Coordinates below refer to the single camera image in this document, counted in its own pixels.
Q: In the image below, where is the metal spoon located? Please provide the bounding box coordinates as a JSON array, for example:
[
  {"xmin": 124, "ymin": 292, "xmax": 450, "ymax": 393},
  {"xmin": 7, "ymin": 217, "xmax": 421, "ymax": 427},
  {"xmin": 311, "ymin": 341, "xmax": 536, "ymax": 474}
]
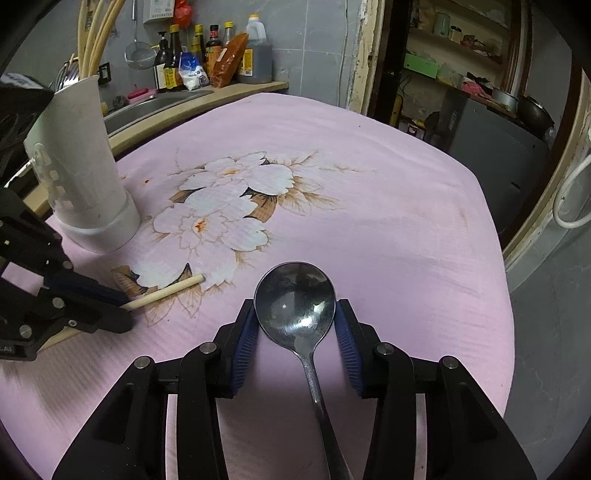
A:
[{"xmin": 254, "ymin": 261, "xmax": 354, "ymax": 480}]

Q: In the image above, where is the metal mesh strainer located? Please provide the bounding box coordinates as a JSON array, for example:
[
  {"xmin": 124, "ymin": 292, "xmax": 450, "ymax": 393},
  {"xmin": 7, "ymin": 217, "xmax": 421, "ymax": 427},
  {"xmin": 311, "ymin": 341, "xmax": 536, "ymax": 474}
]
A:
[{"xmin": 124, "ymin": 0, "xmax": 158, "ymax": 71}]

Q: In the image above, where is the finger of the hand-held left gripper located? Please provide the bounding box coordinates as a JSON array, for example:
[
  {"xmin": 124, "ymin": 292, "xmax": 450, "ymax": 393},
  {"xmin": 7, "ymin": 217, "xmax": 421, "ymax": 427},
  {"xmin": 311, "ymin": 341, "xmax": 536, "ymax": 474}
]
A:
[
  {"xmin": 0, "ymin": 187, "xmax": 132, "ymax": 309},
  {"xmin": 28, "ymin": 288, "xmax": 136, "ymax": 352}
]

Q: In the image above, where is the pink floral tablecloth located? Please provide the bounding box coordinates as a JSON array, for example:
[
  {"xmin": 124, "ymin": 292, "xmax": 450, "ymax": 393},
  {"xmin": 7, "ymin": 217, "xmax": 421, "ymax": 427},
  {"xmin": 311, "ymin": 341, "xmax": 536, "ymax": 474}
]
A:
[{"xmin": 0, "ymin": 92, "xmax": 515, "ymax": 480}]

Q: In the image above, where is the black cabinet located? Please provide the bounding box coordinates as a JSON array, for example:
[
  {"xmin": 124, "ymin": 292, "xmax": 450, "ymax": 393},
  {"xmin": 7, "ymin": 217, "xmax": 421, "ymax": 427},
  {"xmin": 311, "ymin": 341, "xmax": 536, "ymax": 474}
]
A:
[{"xmin": 438, "ymin": 89, "xmax": 550, "ymax": 234}]

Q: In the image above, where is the wooden shelf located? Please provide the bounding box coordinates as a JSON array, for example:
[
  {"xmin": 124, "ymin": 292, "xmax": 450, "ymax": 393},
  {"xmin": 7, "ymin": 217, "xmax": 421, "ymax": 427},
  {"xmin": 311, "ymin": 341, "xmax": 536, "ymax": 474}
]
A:
[{"xmin": 406, "ymin": 0, "xmax": 513, "ymax": 70}]

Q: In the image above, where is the metal fork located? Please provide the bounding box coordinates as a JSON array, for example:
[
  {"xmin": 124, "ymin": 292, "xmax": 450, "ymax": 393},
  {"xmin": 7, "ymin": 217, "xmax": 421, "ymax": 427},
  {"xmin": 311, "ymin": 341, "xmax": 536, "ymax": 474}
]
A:
[{"xmin": 54, "ymin": 53, "xmax": 80, "ymax": 92}]

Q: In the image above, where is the steel sink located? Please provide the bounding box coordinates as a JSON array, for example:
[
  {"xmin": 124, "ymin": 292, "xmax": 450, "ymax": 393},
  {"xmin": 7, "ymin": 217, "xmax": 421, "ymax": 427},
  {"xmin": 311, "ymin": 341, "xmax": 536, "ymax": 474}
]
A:
[{"xmin": 102, "ymin": 90, "xmax": 215, "ymax": 136}]

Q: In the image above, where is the white utensil holder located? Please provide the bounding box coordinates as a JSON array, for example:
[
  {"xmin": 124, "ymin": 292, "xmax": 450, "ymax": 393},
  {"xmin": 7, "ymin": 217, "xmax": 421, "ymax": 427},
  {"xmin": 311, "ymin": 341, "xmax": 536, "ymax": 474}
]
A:
[{"xmin": 23, "ymin": 74, "xmax": 141, "ymax": 254}]

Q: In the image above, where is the red plastic bag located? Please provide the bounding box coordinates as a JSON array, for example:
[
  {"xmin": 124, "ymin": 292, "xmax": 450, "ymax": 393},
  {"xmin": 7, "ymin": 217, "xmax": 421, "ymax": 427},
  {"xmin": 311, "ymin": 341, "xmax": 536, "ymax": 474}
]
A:
[{"xmin": 173, "ymin": 0, "xmax": 194, "ymax": 29}]

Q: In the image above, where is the white blue bag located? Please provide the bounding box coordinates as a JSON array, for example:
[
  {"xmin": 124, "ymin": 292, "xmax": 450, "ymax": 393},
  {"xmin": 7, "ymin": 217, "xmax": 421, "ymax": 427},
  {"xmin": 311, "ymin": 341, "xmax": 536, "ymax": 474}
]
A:
[{"xmin": 179, "ymin": 52, "xmax": 211, "ymax": 90}]

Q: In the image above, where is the orange snack packet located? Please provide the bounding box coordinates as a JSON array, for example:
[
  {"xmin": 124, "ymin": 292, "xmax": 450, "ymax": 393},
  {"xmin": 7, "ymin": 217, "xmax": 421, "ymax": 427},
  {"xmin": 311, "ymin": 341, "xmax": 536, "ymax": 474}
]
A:
[{"xmin": 211, "ymin": 33, "xmax": 250, "ymax": 88}]

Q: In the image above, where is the red cloth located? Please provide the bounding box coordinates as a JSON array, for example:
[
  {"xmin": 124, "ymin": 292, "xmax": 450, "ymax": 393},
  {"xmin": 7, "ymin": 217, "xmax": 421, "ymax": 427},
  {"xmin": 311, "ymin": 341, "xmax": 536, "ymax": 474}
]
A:
[{"xmin": 462, "ymin": 78, "xmax": 492, "ymax": 97}]

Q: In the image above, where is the white wall box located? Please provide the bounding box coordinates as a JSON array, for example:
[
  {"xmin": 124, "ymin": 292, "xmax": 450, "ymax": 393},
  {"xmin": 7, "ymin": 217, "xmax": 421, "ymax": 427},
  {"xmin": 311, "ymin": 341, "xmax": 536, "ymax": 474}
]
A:
[{"xmin": 142, "ymin": 0, "xmax": 177, "ymax": 25}]

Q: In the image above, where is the worn door frame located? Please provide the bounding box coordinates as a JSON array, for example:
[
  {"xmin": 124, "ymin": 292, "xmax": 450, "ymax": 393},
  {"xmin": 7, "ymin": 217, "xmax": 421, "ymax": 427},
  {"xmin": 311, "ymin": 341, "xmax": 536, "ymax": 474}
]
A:
[{"xmin": 353, "ymin": 0, "xmax": 591, "ymax": 282}]

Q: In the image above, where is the wooden chopstick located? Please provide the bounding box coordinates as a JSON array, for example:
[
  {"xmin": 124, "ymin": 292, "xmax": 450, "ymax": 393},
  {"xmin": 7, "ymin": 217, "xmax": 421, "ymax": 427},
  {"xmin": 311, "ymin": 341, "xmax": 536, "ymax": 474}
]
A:
[
  {"xmin": 90, "ymin": 0, "xmax": 116, "ymax": 75},
  {"xmin": 85, "ymin": 0, "xmax": 103, "ymax": 75},
  {"xmin": 78, "ymin": 0, "xmax": 88, "ymax": 75},
  {"xmin": 46, "ymin": 274, "xmax": 205, "ymax": 347},
  {"xmin": 95, "ymin": 0, "xmax": 126, "ymax": 75}
]

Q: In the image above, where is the metal pot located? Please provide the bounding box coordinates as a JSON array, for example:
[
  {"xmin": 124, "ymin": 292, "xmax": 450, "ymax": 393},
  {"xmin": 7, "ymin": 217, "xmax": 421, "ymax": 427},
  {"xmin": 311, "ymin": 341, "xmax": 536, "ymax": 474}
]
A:
[{"xmin": 491, "ymin": 88, "xmax": 520, "ymax": 108}]

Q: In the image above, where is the dark pump bottle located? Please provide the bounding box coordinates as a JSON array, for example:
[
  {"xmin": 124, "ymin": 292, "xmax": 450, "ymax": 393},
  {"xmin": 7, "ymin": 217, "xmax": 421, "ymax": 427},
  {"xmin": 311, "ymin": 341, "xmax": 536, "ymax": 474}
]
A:
[{"xmin": 154, "ymin": 30, "xmax": 175, "ymax": 92}]

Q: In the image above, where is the white hose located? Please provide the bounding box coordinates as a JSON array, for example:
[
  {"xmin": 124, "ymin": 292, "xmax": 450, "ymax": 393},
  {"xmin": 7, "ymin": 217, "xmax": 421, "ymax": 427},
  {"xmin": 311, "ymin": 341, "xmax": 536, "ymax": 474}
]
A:
[{"xmin": 553, "ymin": 154, "xmax": 591, "ymax": 229}]

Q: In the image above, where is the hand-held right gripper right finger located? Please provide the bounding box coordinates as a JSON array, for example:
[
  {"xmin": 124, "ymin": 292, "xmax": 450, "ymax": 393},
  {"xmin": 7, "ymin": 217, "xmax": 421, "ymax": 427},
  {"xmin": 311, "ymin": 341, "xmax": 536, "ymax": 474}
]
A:
[{"xmin": 335, "ymin": 299, "xmax": 539, "ymax": 480}]

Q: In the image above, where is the green box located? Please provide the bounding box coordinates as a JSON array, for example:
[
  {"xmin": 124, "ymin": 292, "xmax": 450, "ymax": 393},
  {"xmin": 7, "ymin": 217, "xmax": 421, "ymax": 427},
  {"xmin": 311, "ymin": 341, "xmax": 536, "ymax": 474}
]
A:
[{"xmin": 403, "ymin": 53, "xmax": 440, "ymax": 79}]

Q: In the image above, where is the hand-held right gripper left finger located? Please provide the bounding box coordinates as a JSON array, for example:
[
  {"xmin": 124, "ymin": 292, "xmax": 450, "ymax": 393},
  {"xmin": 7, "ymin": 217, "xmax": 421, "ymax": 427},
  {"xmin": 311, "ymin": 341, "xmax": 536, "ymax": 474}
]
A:
[{"xmin": 51, "ymin": 299, "xmax": 259, "ymax": 480}]

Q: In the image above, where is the large dark liquid jug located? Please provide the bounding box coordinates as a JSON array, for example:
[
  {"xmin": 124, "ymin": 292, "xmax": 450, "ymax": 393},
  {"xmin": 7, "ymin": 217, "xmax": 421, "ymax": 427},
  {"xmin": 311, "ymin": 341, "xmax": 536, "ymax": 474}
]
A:
[{"xmin": 237, "ymin": 14, "xmax": 274, "ymax": 85}]

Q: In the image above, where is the black wok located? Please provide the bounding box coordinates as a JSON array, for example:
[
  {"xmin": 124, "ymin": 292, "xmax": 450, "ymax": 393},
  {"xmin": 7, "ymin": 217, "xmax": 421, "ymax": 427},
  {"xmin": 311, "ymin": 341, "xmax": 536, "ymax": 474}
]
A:
[{"xmin": 516, "ymin": 95, "xmax": 555, "ymax": 137}]

